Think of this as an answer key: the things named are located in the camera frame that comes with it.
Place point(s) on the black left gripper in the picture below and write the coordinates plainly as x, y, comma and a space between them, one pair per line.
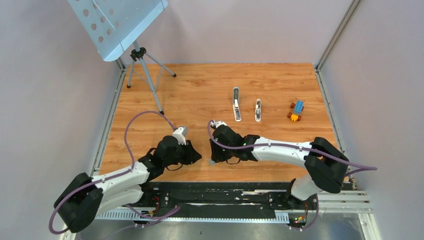
191, 155

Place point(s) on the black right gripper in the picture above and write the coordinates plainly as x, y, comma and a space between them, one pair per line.
216, 156

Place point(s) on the light blue white stapler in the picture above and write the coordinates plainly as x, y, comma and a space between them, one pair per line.
235, 104

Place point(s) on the white stapler tray piece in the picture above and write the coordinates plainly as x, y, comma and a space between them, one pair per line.
258, 110

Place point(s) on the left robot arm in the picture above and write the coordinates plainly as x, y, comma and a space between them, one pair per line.
87, 197

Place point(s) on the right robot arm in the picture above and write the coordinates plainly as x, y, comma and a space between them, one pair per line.
326, 166

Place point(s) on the colourful toy block car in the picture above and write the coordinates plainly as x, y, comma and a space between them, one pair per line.
296, 110

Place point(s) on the light blue music stand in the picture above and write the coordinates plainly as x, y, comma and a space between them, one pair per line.
115, 25

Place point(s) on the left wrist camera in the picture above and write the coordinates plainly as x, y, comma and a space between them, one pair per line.
180, 134

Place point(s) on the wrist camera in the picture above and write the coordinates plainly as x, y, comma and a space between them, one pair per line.
215, 124
180, 134

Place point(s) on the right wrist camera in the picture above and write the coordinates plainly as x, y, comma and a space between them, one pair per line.
215, 124

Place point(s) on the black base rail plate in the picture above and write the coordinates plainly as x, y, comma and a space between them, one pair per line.
221, 200

